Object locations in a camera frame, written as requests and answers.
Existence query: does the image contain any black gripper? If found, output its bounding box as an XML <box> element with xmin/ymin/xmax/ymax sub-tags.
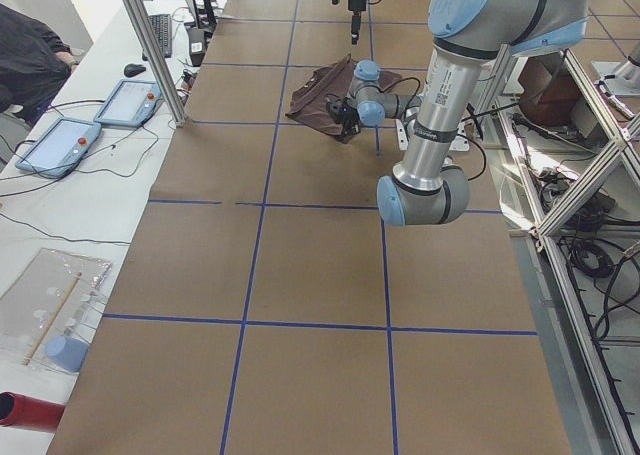
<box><xmin>325</xmin><ymin>99</ymin><xmax>361</xmax><ymax>143</ymax></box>
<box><xmin>348</xmin><ymin>0</ymin><xmax>368</xmax><ymax>44</ymax></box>

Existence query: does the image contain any dark brown t-shirt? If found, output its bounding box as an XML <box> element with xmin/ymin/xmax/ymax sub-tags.
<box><xmin>286</xmin><ymin>56</ymin><xmax>409</xmax><ymax>142</ymax></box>

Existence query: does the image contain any black keyboard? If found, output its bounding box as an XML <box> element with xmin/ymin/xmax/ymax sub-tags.
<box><xmin>148</xmin><ymin>14</ymin><xmax>173</xmax><ymax>58</ymax></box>

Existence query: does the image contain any far blue teach pendant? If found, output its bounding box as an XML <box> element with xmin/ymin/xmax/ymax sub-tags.
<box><xmin>94</xmin><ymin>79</ymin><xmax>161</xmax><ymax>128</ymax></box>

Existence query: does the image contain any blue teach pendant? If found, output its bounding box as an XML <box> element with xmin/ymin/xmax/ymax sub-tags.
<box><xmin>15</xmin><ymin>117</ymin><xmax>102</xmax><ymax>179</ymax></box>
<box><xmin>94</xmin><ymin>79</ymin><xmax>161</xmax><ymax>128</ymax></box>

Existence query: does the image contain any black computer mouse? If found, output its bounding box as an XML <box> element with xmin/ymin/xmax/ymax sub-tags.
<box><xmin>123</xmin><ymin>63</ymin><xmax>146</xmax><ymax>78</ymax></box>

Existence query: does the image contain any near blue teach pendant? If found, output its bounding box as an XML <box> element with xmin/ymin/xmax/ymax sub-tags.
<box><xmin>15</xmin><ymin>117</ymin><xmax>102</xmax><ymax>179</ymax></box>

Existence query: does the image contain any seated person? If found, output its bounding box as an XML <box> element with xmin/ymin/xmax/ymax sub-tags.
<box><xmin>1</xmin><ymin>5</ymin><xmax>79</xmax><ymax>126</ymax></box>

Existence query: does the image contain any clear plastic bag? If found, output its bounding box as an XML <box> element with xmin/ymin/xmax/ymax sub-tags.
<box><xmin>1</xmin><ymin>248</ymin><xmax>112</xmax><ymax>373</ymax></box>

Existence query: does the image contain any light blue cup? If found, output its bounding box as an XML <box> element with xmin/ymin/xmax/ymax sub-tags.
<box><xmin>45</xmin><ymin>335</ymin><xmax>89</xmax><ymax>373</ymax></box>

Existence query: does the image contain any red cylinder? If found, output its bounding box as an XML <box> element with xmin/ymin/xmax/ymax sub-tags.
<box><xmin>1</xmin><ymin>392</ymin><xmax>65</xmax><ymax>433</ymax></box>

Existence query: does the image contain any aluminium frame post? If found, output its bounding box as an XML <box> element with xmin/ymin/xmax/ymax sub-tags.
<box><xmin>122</xmin><ymin>0</ymin><xmax>187</xmax><ymax>127</ymax></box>

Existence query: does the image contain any aluminium frame rack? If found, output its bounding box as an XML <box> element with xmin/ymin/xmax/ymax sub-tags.
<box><xmin>487</xmin><ymin>40</ymin><xmax>639</xmax><ymax>454</ymax></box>

